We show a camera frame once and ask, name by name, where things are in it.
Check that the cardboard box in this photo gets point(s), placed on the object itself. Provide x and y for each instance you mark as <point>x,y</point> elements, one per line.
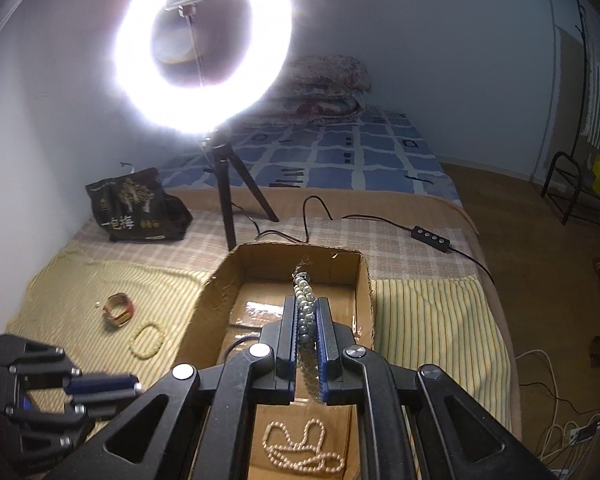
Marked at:
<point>260,305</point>

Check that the black inline remote control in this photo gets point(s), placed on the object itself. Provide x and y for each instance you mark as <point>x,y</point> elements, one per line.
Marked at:
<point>430,238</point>

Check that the phone holder clamp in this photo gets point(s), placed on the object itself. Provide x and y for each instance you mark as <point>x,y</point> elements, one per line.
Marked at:
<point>190,5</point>

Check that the folded floral quilt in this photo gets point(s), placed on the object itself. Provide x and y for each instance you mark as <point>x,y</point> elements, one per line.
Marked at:
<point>320,106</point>

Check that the white power strip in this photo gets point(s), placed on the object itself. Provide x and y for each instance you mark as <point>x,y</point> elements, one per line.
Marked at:
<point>582,431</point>

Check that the blue checked bedsheet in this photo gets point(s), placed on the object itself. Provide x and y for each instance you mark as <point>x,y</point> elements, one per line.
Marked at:
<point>340,160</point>

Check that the black tripod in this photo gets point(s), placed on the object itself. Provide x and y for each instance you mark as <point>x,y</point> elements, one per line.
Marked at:
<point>226,195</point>

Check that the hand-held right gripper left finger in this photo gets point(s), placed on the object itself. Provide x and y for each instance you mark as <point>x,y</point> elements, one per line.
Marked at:
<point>292,342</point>

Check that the black metal rack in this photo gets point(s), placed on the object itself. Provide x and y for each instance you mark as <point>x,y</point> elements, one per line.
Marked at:
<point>562,190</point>

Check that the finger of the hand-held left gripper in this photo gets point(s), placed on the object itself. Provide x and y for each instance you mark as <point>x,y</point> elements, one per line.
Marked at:
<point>100,382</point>
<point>97,407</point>

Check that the black printed bag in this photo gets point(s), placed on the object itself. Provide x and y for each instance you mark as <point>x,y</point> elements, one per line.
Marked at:
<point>140,207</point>

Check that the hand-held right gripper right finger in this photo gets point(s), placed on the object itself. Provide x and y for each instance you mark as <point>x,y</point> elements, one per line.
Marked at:
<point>322,342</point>

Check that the red bangle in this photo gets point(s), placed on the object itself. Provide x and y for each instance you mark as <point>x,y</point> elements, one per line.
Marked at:
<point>117,311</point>

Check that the plaid blanket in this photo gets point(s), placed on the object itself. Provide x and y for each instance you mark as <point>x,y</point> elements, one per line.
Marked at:
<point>145,252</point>

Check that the black stand pole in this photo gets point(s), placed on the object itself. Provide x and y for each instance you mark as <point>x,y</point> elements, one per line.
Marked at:
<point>582,60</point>

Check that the folded floral quilts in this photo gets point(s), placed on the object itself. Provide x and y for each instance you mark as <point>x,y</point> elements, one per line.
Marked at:
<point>330,72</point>

